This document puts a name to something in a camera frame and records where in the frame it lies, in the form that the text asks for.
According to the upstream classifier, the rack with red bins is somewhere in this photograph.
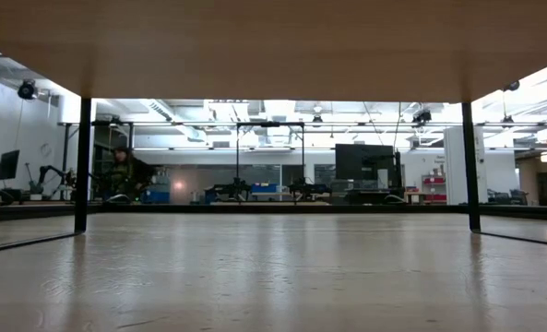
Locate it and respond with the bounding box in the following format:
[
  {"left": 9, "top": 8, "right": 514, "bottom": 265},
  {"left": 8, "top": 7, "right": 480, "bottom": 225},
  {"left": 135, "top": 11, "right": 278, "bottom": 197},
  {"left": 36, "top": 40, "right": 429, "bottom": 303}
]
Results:
[{"left": 421, "top": 174, "right": 448, "bottom": 205}]

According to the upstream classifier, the wooden riser with black legs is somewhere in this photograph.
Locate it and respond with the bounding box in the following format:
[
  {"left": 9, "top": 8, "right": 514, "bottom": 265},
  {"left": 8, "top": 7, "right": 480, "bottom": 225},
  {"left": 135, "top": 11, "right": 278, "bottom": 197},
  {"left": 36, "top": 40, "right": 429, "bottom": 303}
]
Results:
[{"left": 0, "top": 0, "right": 547, "bottom": 255}]

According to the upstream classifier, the black aluminium table frame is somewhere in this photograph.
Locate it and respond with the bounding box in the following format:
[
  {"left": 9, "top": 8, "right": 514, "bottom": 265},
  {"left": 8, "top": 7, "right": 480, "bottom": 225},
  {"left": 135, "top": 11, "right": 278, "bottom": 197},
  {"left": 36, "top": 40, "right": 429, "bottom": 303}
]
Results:
[{"left": 0, "top": 202, "right": 547, "bottom": 223}]

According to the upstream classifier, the black gantry frame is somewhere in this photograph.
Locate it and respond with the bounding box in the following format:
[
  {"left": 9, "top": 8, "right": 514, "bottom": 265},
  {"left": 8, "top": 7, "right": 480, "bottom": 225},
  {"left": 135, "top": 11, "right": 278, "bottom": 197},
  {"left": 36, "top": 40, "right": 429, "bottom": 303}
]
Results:
[{"left": 233, "top": 121, "right": 307, "bottom": 205}]

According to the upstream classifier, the person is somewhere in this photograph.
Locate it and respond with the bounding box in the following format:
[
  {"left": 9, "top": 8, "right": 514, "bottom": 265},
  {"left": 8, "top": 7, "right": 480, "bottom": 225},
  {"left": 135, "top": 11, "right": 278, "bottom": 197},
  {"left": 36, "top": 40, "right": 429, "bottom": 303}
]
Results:
[{"left": 98, "top": 145, "right": 158, "bottom": 205}]

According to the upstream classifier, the small black monitor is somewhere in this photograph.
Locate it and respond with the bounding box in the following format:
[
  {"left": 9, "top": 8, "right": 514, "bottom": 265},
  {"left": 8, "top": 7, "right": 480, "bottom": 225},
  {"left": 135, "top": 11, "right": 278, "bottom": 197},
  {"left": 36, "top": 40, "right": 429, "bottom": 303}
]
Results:
[{"left": 0, "top": 149, "right": 21, "bottom": 181}]

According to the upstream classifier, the large black screen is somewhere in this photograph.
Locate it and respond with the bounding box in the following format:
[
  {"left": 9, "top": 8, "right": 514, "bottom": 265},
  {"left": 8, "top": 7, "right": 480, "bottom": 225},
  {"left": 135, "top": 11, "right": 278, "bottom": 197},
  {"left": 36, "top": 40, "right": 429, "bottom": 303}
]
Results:
[{"left": 334, "top": 143, "right": 397, "bottom": 182}]

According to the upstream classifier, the black ceiling spotlight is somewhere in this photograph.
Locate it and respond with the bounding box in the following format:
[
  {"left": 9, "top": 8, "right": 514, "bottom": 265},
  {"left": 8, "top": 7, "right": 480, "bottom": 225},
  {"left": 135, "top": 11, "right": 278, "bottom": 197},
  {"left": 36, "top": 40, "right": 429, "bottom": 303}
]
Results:
[
  {"left": 410, "top": 108, "right": 434, "bottom": 126},
  {"left": 17, "top": 78, "right": 39, "bottom": 101}
]

